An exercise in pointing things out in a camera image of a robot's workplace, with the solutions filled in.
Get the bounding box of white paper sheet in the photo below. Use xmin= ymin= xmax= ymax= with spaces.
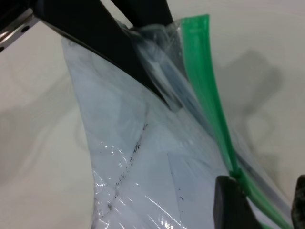
xmin=64 ymin=40 xmax=239 ymax=229

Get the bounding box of green zipper slider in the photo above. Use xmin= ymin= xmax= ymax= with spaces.
xmin=228 ymin=168 xmax=251 ymax=191

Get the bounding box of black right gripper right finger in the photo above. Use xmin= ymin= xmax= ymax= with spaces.
xmin=291 ymin=175 xmax=305 ymax=229

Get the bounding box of clear plastic zipper bag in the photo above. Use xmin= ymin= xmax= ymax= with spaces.
xmin=61 ymin=14 xmax=305 ymax=229

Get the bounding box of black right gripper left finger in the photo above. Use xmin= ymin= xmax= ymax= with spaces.
xmin=213 ymin=175 xmax=258 ymax=229

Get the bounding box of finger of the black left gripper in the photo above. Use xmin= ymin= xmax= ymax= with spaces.
xmin=33 ymin=0 xmax=184 ymax=112
xmin=114 ymin=0 xmax=175 ymax=28

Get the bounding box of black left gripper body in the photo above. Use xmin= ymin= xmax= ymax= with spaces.
xmin=0 ymin=0 xmax=40 ymax=52

